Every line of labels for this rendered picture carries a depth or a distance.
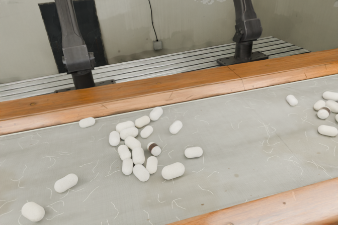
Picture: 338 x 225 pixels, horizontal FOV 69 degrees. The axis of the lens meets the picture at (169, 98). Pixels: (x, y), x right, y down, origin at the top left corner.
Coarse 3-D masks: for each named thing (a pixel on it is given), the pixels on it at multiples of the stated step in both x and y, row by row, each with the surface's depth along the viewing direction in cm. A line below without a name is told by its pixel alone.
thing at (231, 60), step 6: (246, 42) 91; (252, 42) 93; (240, 48) 92; (246, 48) 92; (234, 54) 98; (240, 54) 94; (246, 54) 93; (252, 54) 99; (258, 54) 99; (264, 54) 99; (222, 60) 96; (228, 60) 95; (234, 60) 95; (240, 60) 94; (246, 60) 94; (252, 60) 95; (258, 60) 96
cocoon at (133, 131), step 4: (128, 128) 48; (132, 128) 48; (136, 128) 49; (120, 132) 48; (124, 132) 47; (128, 132) 48; (132, 132) 48; (136, 132) 48; (120, 136) 48; (124, 136) 47; (132, 136) 48
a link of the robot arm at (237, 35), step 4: (240, 28) 88; (236, 32) 90; (240, 32) 88; (236, 36) 91; (240, 36) 88; (232, 40) 94; (236, 40) 91; (240, 40) 90; (248, 40) 92; (252, 40) 92
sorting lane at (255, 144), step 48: (240, 96) 60; (0, 144) 49; (48, 144) 49; (96, 144) 48; (144, 144) 47; (192, 144) 46; (240, 144) 46; (288, 144) 45; (336, 144) 44; (0, 192) 39; (48, 192) 39; (96, 192) 38; (144, 192) 38; (192, 192) 37; (240, 192) 37
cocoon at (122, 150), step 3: (120, 147) 44; (123, 147) 44; (126, 147) 44; (120, 150) 44; (123, 150) 43; (126, 150) 43; (120, 153) 43; (123, 153) 43; (126, 153) 43; (129, 153) 43; (120, 156) 43; (123, 156) 42; (126, 156) 43; (129, 156) 43; (123, 159) 43
